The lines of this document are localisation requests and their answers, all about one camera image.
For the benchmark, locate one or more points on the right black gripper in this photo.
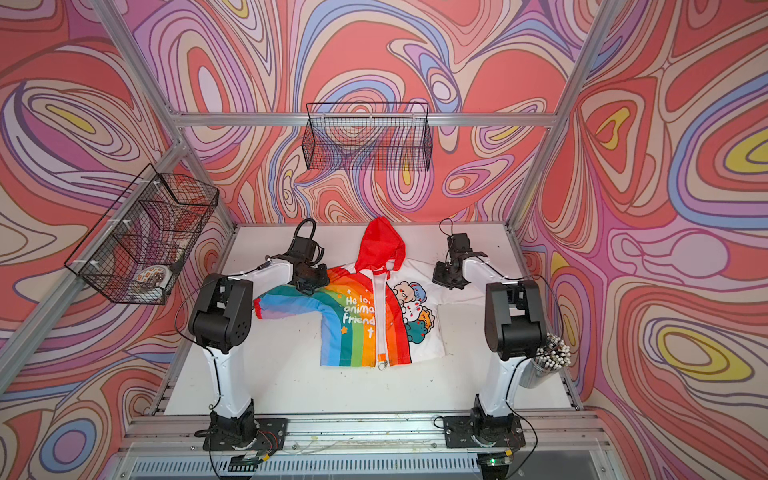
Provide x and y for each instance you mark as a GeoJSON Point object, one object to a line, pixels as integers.
{"type": "Point", "coordinates": [438, 277]}

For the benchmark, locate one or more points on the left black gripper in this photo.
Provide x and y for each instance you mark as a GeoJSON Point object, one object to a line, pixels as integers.
{"type": "Point", "coordinates": [324, 278]}

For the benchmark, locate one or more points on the rainbow kids hooded jacket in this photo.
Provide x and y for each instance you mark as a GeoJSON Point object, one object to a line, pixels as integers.
{"type": "Point", "coordinates": [382, 310]}

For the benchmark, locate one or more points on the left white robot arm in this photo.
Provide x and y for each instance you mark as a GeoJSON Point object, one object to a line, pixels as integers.
{"type": "Point", "coordinates": [221, 318]}

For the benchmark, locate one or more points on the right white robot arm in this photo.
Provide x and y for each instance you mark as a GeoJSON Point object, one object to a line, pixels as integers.
{"type": "Point", "coordinates": [514, 323]}

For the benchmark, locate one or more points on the clear cup of pencils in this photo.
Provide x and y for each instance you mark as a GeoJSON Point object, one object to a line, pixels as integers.
{"type": "Point", "coordinates": [555, 355]}

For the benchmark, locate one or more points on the round tin in basket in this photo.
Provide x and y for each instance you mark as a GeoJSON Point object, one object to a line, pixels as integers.
{"type": "Point", "coordinates": [151, 281]}

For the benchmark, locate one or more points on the black wire basket back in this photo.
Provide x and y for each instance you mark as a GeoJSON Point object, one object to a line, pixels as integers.
{"type": "Point", "coordinates": [368, 136]}

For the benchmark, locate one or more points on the black wire basket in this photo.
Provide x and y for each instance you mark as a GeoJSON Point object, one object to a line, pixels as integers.
{"type": "Point", "coordinates": [368, 136]}
{"type": "Point", "coordinates": [157, 220]}

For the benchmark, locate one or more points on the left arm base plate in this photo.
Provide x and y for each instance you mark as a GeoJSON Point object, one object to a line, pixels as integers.
{"type": "Point", "coordinates": [265, 435]}

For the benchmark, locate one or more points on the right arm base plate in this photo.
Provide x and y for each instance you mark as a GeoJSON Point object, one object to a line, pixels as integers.
{"type": "Point", "coordinates": [464, 432]}

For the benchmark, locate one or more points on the black wire basket left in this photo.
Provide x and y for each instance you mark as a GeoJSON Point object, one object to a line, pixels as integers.
{"type": "Point", "coordinates": [157, 220]}

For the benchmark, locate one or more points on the aluminium cage frame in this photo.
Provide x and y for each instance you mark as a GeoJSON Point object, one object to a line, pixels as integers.
{"type": "Point", "coordinates": [639, 198]}

